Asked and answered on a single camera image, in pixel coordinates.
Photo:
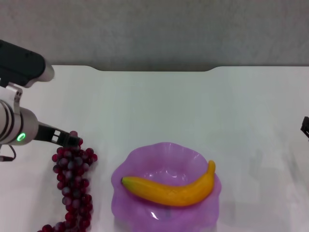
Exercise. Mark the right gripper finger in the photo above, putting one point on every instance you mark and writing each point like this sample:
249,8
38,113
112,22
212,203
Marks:
306,128

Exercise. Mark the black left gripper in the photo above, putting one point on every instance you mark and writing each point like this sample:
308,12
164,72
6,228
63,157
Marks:
48,133

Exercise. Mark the dark red grape bunch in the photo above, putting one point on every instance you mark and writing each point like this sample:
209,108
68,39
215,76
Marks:
72,178

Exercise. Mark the yellow plastic banana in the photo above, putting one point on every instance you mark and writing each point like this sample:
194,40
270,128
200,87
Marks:
173,192

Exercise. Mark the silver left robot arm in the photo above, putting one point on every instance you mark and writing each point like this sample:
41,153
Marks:
17,67

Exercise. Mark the purple translucent wavy plate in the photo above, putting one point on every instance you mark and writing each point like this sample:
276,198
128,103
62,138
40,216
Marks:
137,210

